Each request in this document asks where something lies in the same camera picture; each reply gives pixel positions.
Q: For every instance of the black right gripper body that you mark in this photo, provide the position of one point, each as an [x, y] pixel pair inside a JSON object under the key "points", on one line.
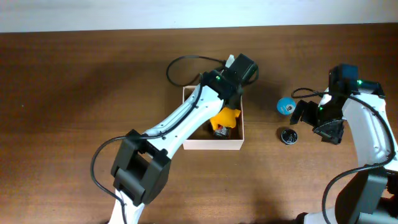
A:
{"points": [[329, 121]]}

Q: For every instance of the yellow toy figure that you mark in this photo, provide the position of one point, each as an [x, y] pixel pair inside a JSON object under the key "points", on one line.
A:
{"points": [[226, 118]]}

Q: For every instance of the red toy monster truck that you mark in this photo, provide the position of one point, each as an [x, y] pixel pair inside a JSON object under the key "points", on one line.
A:
{"points": [[222, 132]]}

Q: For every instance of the black round wheel toy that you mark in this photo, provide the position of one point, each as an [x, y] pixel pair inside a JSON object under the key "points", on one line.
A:
{"points": [[289, 136]]}

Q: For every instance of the white cardboard box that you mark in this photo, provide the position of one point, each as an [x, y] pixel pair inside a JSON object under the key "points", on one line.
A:
{"points": [[200, 132]]}

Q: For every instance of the blue egg-shaped toy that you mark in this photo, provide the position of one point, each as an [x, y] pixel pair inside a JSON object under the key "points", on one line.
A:
{"points": [[286, 106]]}

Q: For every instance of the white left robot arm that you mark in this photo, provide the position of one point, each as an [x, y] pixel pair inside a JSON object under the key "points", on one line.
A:
{"points": [[142, 164]]}

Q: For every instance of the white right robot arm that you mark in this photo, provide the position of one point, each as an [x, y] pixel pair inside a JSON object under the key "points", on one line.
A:
{"points": [[368, 193]]}

